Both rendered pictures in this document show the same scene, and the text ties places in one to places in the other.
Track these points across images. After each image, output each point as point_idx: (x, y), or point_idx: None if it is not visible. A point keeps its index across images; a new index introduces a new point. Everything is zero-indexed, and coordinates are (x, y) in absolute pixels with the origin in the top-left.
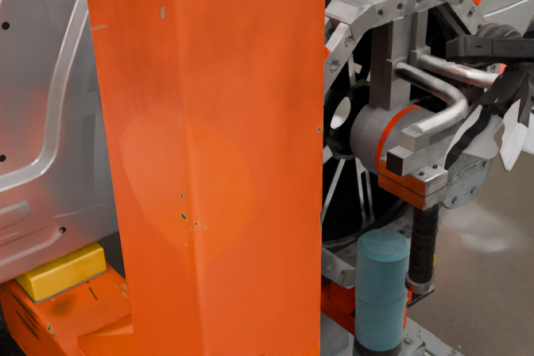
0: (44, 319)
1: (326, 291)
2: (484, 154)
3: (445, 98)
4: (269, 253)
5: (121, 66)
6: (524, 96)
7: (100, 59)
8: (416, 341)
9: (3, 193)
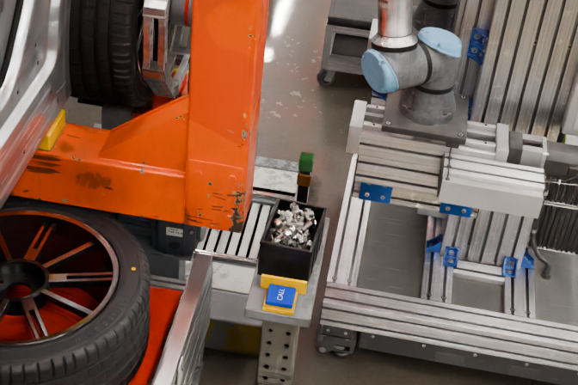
0: (65, 155)
1: (138, 113)
2: None
3: None
4: (261, 46)
5: None
6: None
7: None
8: None
9: (46, 82)
